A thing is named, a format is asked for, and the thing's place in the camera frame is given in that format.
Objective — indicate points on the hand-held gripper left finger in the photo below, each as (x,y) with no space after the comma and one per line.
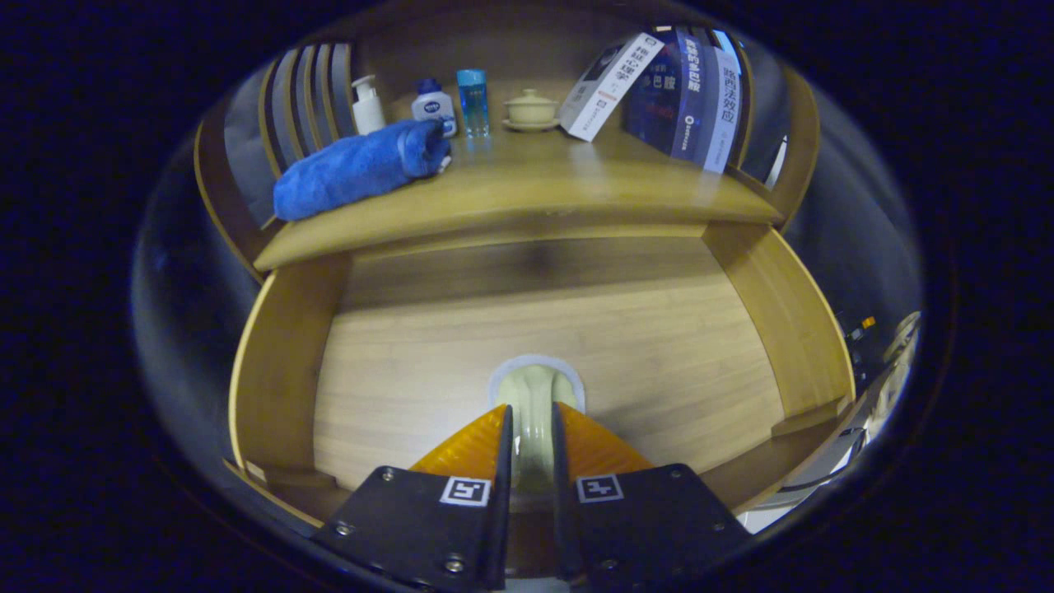
(412,527)

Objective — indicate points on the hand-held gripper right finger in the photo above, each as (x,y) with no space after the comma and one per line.
(650,527)

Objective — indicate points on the wooden countertop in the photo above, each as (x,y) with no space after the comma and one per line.
(535,189)

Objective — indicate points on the black tool with orange tip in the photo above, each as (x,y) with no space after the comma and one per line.
(863,325)

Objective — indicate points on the blue rolled towel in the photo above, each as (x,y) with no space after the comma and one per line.
(354,169)

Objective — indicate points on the white pump bottle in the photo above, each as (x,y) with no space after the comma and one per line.
(368,111)

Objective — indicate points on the white bottle with blue cap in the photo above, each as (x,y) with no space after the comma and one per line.
(432,107)

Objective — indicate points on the pale grey book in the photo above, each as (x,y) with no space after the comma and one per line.
(723,107)

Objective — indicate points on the clear blue bottle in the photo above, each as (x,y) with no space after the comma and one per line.
(473,103)

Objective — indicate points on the beige lidded teacup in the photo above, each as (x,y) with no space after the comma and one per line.
(531,109)

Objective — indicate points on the dark blue book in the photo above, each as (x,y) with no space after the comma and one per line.
(659,91)

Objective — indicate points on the white book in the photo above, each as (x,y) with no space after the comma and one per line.
(605,91)

